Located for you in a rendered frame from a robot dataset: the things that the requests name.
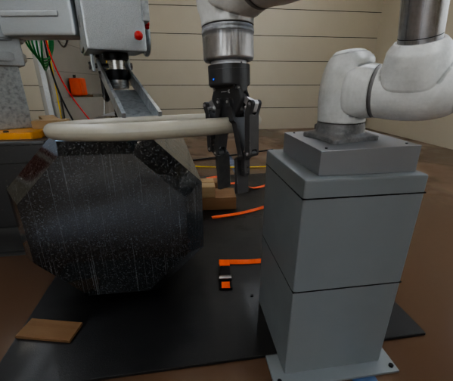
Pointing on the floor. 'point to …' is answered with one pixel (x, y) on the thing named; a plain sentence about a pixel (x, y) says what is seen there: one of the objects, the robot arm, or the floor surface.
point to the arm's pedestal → (333, 267)
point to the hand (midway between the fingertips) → (232, 175)
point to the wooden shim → (49, 330)
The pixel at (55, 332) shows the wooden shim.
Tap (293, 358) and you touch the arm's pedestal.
